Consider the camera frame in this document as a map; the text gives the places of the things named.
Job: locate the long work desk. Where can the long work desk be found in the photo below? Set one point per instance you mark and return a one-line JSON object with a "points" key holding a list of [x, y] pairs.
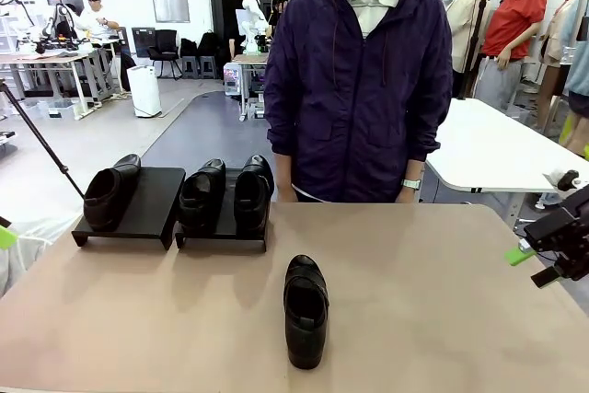
{"points": [[46, 58]]}

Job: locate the person's left forearm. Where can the person's left forearm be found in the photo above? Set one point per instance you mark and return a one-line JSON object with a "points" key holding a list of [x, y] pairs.
{"points": [[423, 135]]}

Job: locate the computer case with lights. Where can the computer case with lights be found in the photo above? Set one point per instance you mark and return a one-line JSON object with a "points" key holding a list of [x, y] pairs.
{"points": [[232, 77]]}

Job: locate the black backpack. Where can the black backpack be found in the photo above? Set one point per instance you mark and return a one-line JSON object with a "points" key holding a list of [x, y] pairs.
{"points": [[208, 43]]}

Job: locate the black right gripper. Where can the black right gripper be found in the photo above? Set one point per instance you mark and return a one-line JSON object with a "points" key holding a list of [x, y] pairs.
{"points": [[580, 255]]}

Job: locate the black white background robot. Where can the black white background robot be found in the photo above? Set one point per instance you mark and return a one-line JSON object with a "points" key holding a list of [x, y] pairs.
{"points": [[60, 27]]}

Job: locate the seated man white shirt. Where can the seated man white shirt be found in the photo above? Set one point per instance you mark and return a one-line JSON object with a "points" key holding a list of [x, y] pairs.
{"points": [[94, 20]]}

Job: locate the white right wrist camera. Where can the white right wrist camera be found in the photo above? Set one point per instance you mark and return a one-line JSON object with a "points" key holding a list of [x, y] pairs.
{"points": [[563, 179]]}

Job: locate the grey stool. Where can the grey stool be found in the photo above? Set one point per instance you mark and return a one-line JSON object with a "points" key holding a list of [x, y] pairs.
{"points": [[189, 66], [208, 66]]}

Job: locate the beige jacket mannequin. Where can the beige jacket mannequin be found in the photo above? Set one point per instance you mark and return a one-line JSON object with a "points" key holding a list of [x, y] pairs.
{"points": [[465, 29]]}

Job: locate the black tripod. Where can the black tripod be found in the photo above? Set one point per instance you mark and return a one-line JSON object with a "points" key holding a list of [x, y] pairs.
{"points": [[37, 135]]}

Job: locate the black metal shoe stand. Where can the black metal shoe stand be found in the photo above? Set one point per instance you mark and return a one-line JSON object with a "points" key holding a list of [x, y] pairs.
{"points": [[229, 199], [152, 209]]}

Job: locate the person's right hand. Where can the person's right hand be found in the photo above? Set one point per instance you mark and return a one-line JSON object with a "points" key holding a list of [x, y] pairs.
{"points": [[285, 190]]}

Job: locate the white plastic cover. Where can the white plastic cover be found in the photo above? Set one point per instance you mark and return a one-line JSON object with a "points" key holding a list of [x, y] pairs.
{"points": [[32, 250]]}

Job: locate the black office chair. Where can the black office chair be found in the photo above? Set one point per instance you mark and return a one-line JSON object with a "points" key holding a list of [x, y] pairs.
{"points": [[165, 48]]}

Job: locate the mannequin with bucket hat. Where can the mannequin with bucket hat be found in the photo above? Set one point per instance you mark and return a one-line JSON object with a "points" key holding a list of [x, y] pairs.
{"points": [[568, 20]]}

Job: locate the silver wristwatch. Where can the silver wristwatch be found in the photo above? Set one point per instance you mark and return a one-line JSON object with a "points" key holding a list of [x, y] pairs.
{"points": [[412, 183]]}

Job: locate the person's left hand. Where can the person's left hand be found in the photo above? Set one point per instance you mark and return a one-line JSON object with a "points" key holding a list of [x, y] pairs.
{"points": [[407, 195]]}

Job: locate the white table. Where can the white table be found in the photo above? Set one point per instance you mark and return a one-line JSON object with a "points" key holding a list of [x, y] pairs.
{"points": [[497, 149]]}

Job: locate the background wooden desk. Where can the background wooden desk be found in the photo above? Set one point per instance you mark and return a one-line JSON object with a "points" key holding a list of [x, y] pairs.
{"points": [[250, 59]]}

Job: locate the person in navy jacket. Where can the person in navy jacket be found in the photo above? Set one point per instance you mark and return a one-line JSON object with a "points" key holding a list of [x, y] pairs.
{"points": [[359, 89]]}

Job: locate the black buckle dress shoe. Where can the black buckle dress shoe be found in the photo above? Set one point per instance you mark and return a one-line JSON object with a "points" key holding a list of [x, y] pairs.
{"points": [[202, 199], [110, 195]]}

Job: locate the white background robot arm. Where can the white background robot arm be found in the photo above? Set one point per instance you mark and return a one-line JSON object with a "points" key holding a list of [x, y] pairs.
{"points": [[250, 20]]}

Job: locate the white air purifier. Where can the white air purifier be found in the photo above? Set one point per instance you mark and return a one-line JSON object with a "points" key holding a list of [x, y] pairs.
{"points": [[143, 89]]}

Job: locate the clear storage bin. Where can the clear storage bin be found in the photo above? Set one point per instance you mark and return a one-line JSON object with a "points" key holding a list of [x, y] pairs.
{"points": [[62, 110]]}

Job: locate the black slip-on leather shoe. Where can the black slip-on leather shoe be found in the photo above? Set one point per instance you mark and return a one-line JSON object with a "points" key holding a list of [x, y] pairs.
{"points": [[253, 199], [306, 315]]}

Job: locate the person's right forearm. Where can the person's right forearm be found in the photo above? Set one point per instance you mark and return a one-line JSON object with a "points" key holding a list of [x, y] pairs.
{"points": [[280, 135]]}

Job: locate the black camera stand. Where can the black camera stand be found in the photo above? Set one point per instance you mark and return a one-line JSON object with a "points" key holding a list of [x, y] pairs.
{"points": [[476, 43]]}

